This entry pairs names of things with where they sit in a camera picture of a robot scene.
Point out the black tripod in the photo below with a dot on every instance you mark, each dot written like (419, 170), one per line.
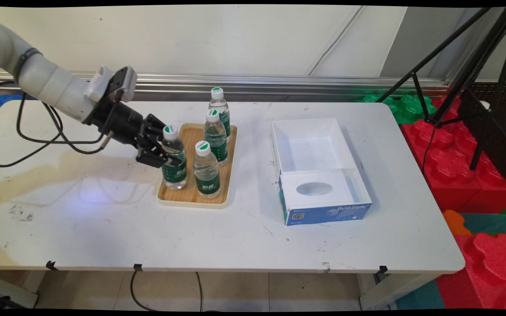
(472, 68)

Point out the red foam block stack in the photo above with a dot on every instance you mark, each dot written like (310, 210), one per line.
(450, 166)

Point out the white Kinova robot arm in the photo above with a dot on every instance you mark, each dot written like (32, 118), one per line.
(51, 87)

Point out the aluminium wall rail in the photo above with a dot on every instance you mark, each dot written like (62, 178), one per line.
(279, 83)

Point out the wooden tray with cream rim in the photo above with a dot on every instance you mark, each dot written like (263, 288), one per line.
(191, 134)

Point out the water bottle green label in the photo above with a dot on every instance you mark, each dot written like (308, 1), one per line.
(207, 175)
(219, 107)
(175, 175)
(215, 145)

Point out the white table leg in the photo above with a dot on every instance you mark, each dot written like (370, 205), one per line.
(389, 289)

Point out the orange foam piece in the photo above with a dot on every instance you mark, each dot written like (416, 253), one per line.
(455, 221)

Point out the white insert with oval hole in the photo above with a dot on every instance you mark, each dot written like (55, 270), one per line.
(288, 184)

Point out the teal foam floor mat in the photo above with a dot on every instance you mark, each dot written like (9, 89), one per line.
(490, 224)
(420, 298)

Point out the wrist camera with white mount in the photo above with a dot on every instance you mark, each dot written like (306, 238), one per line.
(119, 83)

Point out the black perforated metal box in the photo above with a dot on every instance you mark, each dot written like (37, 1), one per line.
(499, 145)

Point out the white blue cardboard box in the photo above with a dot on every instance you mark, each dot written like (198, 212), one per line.
(323, 215)

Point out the green foam blocks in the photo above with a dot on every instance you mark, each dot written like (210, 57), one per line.
(404, 107)

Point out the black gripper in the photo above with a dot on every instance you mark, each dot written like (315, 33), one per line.
(121, 123)

